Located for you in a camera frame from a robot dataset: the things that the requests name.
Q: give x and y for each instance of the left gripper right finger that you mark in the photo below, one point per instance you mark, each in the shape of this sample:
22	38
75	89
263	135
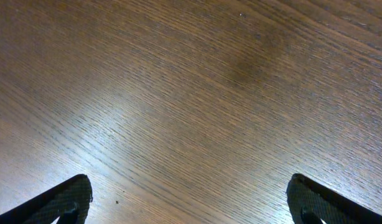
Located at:
311	202

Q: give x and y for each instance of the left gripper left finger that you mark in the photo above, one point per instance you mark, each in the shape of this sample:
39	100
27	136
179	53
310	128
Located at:
68	202

